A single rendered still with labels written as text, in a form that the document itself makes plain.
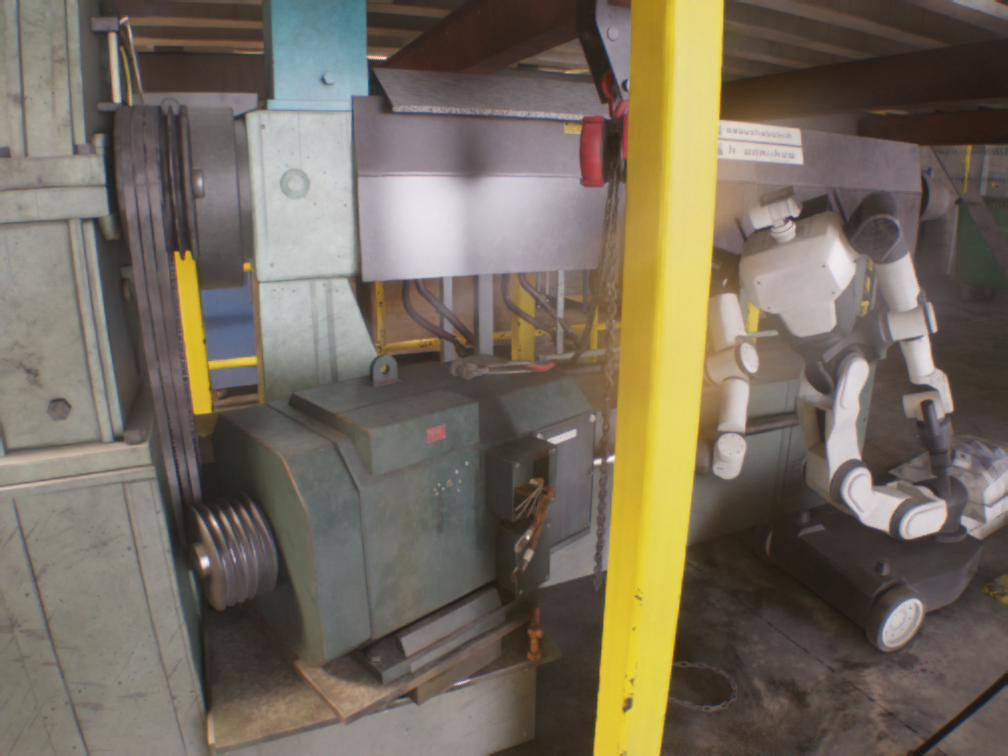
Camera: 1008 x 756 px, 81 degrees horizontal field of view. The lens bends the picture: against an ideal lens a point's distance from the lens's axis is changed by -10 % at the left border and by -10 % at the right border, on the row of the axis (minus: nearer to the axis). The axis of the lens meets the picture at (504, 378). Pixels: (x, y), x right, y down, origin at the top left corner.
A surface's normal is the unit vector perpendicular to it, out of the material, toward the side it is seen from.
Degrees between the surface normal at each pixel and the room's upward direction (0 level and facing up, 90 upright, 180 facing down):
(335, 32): 90
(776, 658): 0
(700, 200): 90
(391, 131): 78
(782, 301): 113
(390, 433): 90
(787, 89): 90
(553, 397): 45
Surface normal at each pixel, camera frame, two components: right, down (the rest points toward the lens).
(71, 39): 0.41, 0.08
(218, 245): 0.35, 0.72
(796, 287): -0.41, 0.61
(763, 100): -0.91, 0.11
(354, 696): 0.00, -0.96
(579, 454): 0.69, 0.20
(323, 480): 0.49, -0.54
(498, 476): -0.72, 0.19
